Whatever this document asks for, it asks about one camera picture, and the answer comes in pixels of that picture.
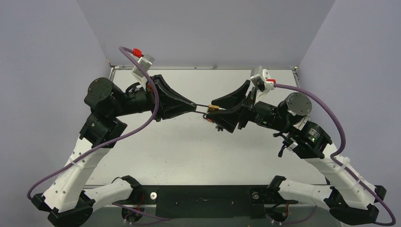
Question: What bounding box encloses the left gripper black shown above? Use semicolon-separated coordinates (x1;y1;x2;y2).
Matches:
111;75;196;122

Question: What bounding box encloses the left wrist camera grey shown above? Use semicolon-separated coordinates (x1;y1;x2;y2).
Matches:
131;54;155;88

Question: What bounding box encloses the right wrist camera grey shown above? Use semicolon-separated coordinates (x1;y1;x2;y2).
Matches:
250;66;276;104

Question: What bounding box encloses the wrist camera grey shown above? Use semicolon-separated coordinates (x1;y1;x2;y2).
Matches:
250;66;276;104
131;54;155;88

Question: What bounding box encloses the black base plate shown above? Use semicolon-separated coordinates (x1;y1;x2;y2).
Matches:
123;185;297;218

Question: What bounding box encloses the brass padlock keys grey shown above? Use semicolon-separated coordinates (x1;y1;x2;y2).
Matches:
215;123;224;131

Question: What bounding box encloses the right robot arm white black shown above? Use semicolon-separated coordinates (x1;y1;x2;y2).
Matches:
206;79;386;226

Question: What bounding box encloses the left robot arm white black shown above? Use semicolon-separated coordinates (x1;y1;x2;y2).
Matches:
31;75;196;227

